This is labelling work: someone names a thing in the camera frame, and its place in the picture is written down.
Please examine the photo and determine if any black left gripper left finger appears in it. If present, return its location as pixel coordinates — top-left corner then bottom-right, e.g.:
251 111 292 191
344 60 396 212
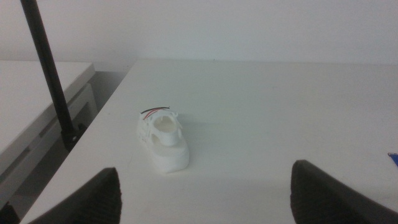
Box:
27 167 123 224

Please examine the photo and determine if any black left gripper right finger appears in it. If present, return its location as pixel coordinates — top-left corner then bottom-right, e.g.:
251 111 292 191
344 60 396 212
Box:
290 159 398 224

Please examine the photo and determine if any white toy shoe with stripes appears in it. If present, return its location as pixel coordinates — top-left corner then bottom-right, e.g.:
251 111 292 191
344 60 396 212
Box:
136 106 190 174

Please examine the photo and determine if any white side desk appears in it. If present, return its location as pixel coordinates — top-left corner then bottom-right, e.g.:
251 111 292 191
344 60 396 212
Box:
0 60 98 212

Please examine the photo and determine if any black pole with clamp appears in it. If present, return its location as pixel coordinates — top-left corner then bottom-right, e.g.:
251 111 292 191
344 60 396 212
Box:
20 0 88 152

